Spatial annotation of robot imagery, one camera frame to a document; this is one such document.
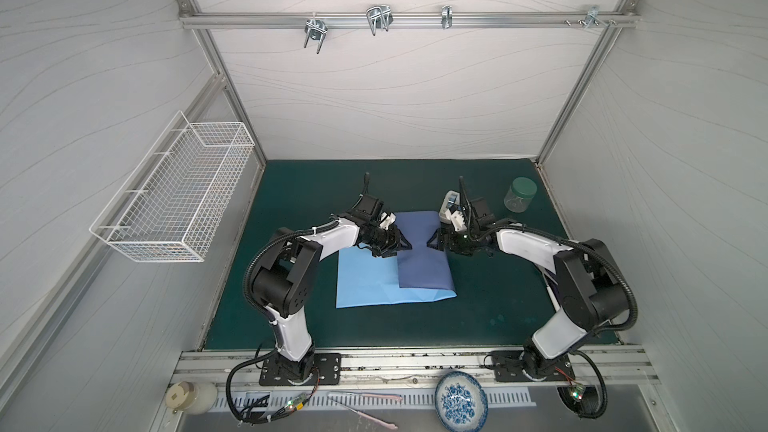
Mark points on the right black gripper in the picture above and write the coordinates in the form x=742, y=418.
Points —
x=448, y=240

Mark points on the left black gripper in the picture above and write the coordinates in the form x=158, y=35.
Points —
x=394, y=245

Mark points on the light blue wrapping paper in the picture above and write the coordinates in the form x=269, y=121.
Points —
x=419, y=275

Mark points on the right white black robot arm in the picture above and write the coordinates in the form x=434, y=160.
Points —
x=593, y=294

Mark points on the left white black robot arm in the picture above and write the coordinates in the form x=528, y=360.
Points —
x=280, y=278

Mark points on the green table mat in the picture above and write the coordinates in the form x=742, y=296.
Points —
x=500, y=300

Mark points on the green lid clear jar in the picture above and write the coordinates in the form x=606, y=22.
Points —
x=520, y=194

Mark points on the blue white patterned plate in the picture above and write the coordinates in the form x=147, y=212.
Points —
x=460, y=402

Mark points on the middle metal hook clamp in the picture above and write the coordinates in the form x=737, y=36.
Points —
x=379, y=17

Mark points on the metal hook clamp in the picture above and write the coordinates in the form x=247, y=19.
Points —
x=379, y=17
x=315, y=31

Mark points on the left metal hook clamp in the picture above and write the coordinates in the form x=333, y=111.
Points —
x=315, y=31

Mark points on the white round container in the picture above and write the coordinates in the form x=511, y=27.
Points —
x=194, y=398

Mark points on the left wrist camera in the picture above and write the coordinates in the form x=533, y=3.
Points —
x=386, y=220

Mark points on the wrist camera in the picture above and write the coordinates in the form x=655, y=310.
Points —
x=386, y=220
x=458, y=221

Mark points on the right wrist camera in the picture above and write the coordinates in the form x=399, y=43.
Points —
x=458, y=221

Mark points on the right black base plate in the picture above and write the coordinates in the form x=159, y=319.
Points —
x=507, y=366

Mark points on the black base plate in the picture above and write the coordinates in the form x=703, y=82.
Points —
x=507, y=366
x=315, y=368

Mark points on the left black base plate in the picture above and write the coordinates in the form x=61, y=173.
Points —
x=315, y=368

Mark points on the aluminium top cross rail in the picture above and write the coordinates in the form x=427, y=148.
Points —
x=401, y=20

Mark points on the small metal ring clamp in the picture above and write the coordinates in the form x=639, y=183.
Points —
x=446, y=17

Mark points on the white wire basket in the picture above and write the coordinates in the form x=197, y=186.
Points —
x=171, y=205

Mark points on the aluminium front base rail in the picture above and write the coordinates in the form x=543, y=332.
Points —
x=412, y=367

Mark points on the right metal bracket clamp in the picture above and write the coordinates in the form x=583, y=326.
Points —
x=592, y=19

